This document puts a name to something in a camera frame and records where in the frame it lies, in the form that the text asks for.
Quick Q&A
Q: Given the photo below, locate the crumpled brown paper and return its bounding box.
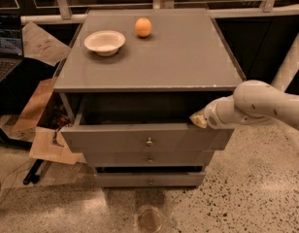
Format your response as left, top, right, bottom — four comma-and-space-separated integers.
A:
22, 21, 71, 66

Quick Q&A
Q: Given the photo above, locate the grey drawer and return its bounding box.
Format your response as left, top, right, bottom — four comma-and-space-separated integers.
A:
84, 150, 214, 167
62, 93, 233, 153
95, 172, 205, 187

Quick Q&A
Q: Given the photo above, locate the grey drawer cabinet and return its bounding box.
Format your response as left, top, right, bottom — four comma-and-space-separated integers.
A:
54, 9, 243, 175

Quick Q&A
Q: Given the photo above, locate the white railing pipe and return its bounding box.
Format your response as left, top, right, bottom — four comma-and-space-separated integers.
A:
21, 4, 299, 25

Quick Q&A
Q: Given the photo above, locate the grey bottom drawer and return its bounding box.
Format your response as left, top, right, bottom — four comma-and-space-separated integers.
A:
95, 172, 205, 187

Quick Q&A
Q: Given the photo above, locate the cardboard box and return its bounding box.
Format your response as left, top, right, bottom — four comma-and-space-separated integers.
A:
12, 78, 85, 164

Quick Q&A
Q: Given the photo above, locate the round floor drain cover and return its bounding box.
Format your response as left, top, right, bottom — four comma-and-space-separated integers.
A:
138, 208, 163, 233

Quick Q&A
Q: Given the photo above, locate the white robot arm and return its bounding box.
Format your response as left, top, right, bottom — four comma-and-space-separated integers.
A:
189, 81, 299, 131

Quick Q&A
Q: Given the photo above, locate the black laptop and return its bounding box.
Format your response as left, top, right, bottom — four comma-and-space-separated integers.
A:
0, 13, 24, 83

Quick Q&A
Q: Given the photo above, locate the grey top drawer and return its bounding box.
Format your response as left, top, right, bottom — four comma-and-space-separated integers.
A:
62, 93, 233, 153

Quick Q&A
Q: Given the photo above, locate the black table leg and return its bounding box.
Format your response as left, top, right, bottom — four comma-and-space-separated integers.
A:
0, 127, 43, 185

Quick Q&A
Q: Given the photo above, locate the white bowl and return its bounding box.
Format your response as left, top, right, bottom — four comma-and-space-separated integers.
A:
84, 30, 125, 56

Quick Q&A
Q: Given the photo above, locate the orange fruit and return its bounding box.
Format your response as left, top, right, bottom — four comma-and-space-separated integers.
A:
135, 17, 151, 38

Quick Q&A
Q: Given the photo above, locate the white diagonal pipe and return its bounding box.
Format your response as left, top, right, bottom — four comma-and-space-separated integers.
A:
272, 32, 299, 91

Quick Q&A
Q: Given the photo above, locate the grey middle drawer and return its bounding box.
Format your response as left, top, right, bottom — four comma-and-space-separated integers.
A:
84, 150, 214, 167

